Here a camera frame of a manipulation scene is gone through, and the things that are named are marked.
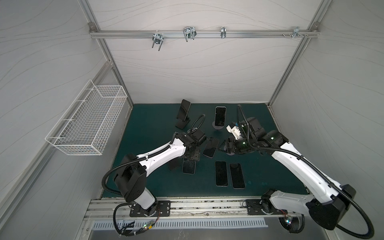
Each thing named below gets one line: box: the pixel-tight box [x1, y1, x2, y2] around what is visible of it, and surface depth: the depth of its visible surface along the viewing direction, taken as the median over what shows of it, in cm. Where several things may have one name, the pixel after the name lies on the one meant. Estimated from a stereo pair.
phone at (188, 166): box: [182, 158, 196, 175], surface depth 82 cm
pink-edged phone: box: [202, 137, 220, 159], surface depth 95 cm
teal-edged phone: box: [215, 160, 229, 187], surface depth 90 cm
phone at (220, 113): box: [215, 106, 227, 127], surface depth 100 cm
